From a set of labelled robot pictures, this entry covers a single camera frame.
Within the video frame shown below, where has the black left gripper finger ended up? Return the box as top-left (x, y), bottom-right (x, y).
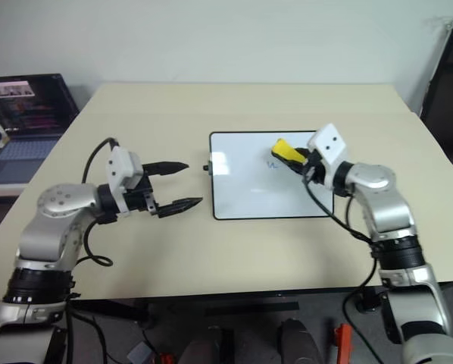
top-left (157, 196), bottom-right (204, 220)
top-left (142, 161), bottom-right (190, 178)

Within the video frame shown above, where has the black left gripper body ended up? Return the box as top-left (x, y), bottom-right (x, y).
top-left (123, 166), bottom-right (161, 217)

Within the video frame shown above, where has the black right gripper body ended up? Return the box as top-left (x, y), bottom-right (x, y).
top-left (301, 149), bottom-right (329, 186)

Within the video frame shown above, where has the yellow whiteboard eraser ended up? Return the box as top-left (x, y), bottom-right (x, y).
top-left (270, 138), bottom-right (305, 165)

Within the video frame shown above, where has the black flat bar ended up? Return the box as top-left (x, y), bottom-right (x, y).
top-left (205, 301), bottom-right (301, 315)

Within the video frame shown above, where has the open grey laptop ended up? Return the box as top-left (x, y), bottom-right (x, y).
top-left (0, 73), bottom-right (80, 187)

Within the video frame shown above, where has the black clamp block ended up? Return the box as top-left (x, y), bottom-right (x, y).
top-left (356, 288), bottom-right (381, 313)

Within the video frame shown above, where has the grey paper piece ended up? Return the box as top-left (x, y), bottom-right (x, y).
top-left (127, 342), bottom-right (155, 362)

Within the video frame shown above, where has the dark upright panel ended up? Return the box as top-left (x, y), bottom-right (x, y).
top-left (419, 20), bottom-right (453, 187)

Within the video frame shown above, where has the dark rounded shape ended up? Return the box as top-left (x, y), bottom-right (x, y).
top-left (278, 318), bottom-right (315, 364)

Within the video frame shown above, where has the orange clamp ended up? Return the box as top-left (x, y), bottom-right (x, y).
top-left (334, 323), bottom-right (353, 364)

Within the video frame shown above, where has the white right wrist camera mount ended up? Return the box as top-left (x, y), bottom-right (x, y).
top-left (307, 123), bottom-right (351, 190)

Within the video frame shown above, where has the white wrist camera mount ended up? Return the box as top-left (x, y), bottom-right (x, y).
top-left (105, 146), bottom-right (144, 219)
top-left (307, 123), bottom-right (351, 190)

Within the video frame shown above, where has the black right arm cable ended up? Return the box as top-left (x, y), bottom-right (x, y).
top-left (303, 174), bottom-right (383, 346)

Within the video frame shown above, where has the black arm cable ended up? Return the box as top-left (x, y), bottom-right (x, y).
top-left (303, 174), bottom-right (383, 346)
top-left (81, 136), bottom-right (120, 267)

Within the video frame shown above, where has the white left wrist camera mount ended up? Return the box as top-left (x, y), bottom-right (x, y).
top-left (105, 146), bottom-right (144, 219)

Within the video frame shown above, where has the white whiteboard black frame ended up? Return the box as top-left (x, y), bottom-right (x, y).
top-left (208, 130), bottom-right (336, 221)

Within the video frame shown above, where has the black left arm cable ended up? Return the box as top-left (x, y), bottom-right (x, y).
top-left (81, 136), bottom-right (120, 267)

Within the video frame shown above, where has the black table frame beam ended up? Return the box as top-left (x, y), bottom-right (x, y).
top-left (71, 298), bottom-right (152, 324)

